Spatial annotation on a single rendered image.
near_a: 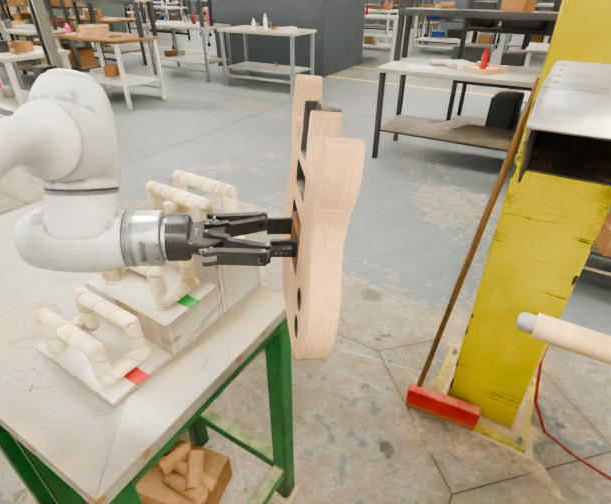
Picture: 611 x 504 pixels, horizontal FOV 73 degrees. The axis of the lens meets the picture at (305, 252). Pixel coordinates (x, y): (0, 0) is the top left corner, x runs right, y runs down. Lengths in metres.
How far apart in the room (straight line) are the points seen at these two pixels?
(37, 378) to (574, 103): 1.00
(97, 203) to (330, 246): 0.34
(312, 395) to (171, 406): 1.22
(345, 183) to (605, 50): 0.98
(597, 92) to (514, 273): 1.17
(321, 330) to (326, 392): 1.46
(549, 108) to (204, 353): 0.77
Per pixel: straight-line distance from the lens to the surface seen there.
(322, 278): 0.56
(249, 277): 1.06
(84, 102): 0.67
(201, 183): 1.03
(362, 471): 1.85
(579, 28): 1.35
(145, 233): 0.66
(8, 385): 1.06
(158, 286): 0.90
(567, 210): 1.47
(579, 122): 0.44
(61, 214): 0.68
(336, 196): 0.49
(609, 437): 2.30
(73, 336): 0.90
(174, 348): 0.95
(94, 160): 0.66
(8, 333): 1.19
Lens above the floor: 1.61
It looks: 33 degrees down
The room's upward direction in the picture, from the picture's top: straight up
